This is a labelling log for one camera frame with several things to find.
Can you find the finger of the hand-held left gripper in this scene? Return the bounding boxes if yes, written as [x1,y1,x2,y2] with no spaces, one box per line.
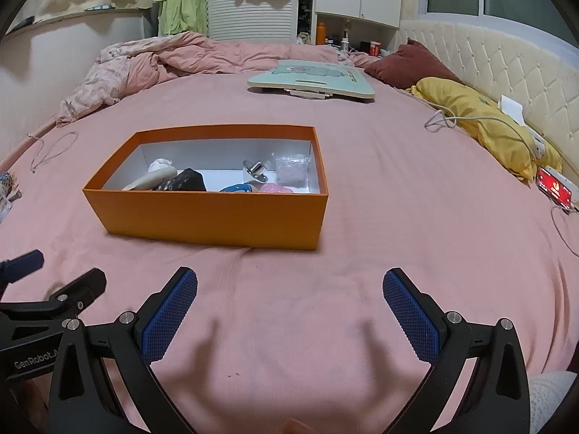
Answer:
[0,250,45,288]
[45,268,107,322]

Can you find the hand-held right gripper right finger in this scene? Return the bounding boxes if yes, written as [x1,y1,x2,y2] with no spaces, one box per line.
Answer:
[382,268,531,434]

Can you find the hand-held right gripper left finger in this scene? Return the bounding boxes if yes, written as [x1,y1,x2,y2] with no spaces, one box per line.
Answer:
[47,267,198,434]

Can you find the orange cardboard box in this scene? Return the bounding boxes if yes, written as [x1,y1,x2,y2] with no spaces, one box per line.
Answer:
[82,124,329,251]

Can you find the white cosmetic tube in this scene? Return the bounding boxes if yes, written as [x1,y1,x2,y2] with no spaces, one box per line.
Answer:
[121,167,178,191]

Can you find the black pouch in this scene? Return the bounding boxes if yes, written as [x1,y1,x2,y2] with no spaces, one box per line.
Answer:
[153,168,207,192]

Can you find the patterned cloth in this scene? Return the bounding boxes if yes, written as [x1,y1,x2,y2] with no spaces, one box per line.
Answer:
[0,172,22,222]

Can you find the pink bed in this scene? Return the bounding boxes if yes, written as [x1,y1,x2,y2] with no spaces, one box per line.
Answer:
[0,31,579,434]

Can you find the clear plastic bag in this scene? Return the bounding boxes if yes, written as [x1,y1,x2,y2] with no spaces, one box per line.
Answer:
[275,154,311,186]

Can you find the phone with red screen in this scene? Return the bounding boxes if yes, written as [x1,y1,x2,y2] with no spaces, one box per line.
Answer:
[536,166,579,213]

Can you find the yellow pillow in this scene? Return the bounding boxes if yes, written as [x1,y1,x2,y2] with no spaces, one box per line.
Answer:
[409,77,563,184]

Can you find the white power strip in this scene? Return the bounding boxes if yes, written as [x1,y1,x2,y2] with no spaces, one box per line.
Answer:
[527,129,550,161]

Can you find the white paper box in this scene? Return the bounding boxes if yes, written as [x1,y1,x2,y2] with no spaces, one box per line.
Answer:
[498,95,525,123]

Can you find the pink crumpled quilt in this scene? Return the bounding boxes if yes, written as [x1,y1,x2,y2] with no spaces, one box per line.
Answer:
[56,31,349,127]

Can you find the brown pillow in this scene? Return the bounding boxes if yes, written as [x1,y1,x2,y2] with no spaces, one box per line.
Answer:
[364,38,462,90]

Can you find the teal cartoon lap desk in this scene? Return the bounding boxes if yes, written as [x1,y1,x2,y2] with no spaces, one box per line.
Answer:
[247,60,377,100]

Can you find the cream tufted headboard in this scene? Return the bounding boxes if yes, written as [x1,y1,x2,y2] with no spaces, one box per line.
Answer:
[398,18,579,191]

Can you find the green hanging garment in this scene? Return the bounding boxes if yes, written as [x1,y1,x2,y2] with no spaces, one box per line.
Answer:
[153,0,209,37]

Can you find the white louvered door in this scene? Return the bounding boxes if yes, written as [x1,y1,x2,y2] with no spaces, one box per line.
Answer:
[206,0,301,45]

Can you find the thin string cord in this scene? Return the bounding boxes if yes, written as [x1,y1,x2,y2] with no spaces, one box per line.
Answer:
[28,132,79,173]

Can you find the grey phone cable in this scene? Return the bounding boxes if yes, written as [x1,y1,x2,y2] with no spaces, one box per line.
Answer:
[551,205,579,258]

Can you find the white charging cable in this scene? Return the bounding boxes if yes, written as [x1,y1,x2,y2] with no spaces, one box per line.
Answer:
[424,109,544,159]

